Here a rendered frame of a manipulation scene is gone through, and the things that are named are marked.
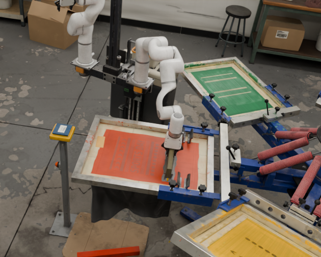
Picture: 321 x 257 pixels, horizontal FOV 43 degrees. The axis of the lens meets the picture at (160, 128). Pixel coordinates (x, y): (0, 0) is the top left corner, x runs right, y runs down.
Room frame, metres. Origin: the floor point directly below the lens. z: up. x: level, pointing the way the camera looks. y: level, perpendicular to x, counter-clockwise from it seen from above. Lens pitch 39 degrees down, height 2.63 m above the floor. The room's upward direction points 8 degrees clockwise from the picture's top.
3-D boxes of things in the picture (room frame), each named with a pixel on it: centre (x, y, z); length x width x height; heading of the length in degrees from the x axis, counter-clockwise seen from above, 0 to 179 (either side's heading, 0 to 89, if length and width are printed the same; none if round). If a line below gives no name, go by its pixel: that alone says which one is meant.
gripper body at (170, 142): (1.80, -0.08, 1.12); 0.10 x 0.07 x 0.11; 89
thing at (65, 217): (1.93, 0.61, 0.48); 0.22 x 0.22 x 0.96; 89
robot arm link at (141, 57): (2.36, 0.17, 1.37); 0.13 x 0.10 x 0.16; 116
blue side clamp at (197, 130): (2.07, -0.20, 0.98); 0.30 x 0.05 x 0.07; 89
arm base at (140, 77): (2.37, 0.18, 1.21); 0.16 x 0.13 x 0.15; 162
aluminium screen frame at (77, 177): (1.80, 0.05, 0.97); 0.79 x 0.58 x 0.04; 89
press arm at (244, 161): (1.79, -0.51, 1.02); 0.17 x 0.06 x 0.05; 89
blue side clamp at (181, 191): (1.52, -0.19, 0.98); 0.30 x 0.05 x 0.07; 89
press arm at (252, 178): (1.79, -0.39, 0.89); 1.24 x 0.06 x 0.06; 89
